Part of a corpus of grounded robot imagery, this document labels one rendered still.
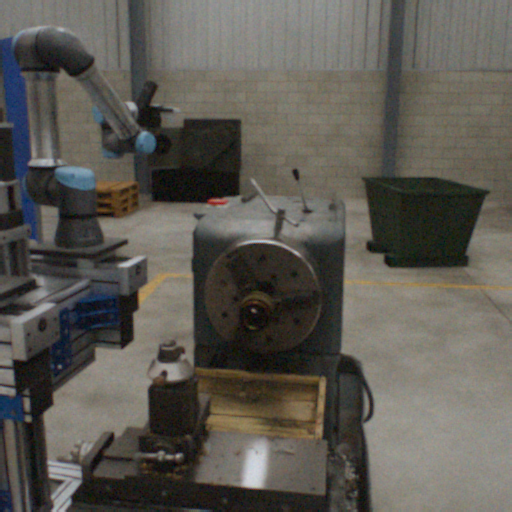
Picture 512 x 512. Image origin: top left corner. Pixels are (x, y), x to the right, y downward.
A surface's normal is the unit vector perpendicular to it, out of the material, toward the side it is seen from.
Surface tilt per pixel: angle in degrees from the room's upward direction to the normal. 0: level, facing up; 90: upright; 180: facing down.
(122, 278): 90
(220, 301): 90
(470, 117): 90
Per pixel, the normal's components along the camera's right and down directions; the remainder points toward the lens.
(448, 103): -0.11, 0.23
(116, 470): 0.01, -0.97
